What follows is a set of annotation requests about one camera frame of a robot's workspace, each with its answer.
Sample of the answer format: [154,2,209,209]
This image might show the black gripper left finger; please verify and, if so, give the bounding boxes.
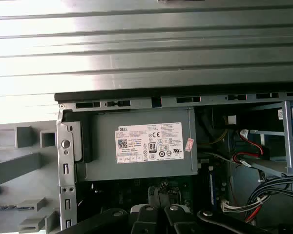
[61,187,160,234]

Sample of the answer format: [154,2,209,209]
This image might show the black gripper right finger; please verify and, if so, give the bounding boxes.
[160,180,272,234]

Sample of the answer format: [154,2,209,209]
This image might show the green motherboard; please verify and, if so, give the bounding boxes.
[75,165,229,221]

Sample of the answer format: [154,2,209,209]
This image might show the grey power supply unit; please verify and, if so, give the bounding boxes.
[74,108,199,182]

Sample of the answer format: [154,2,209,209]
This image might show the black open PC case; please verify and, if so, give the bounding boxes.
[54,92,293,234]

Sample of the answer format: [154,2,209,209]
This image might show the grey metal drive cage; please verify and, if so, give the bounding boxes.
[211,99,293,177]

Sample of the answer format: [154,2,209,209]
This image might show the grey parts rack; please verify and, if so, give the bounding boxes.
[0,124,62,234]

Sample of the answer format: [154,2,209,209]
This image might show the white wire harness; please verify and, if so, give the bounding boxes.
[219,198,262,214]

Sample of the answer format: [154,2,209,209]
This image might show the yellow black wire pair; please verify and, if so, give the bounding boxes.
[197,116,229,147]

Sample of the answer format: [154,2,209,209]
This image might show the multicoloured power wires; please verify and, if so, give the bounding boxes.
[230,129,266,166]

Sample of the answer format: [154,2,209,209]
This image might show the black cable bundle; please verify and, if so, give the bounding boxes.
[244,174,293,224]

